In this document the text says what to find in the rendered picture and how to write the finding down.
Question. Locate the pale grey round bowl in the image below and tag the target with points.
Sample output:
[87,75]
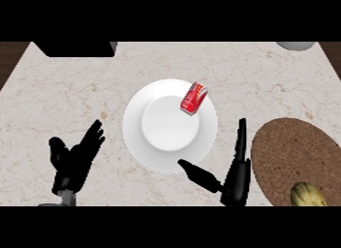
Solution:
[297,45]

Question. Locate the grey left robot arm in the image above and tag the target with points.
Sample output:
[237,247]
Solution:
[65,198]

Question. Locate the black box appliance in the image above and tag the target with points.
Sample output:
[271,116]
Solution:
[76,49]

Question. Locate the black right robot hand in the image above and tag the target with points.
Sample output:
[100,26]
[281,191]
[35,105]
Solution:
[239,174]

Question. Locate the brown round cork placemat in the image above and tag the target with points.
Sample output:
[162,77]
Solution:
[302,161]

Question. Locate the red can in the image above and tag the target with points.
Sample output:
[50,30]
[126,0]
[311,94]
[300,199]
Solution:
[194,98]

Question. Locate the yellow-green oval squash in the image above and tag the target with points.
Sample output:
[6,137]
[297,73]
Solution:
[308,194]

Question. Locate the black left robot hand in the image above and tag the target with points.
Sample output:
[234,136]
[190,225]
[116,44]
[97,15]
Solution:
[78,158]

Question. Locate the white round plate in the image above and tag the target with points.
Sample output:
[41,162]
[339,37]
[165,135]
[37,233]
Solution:
[171,126]

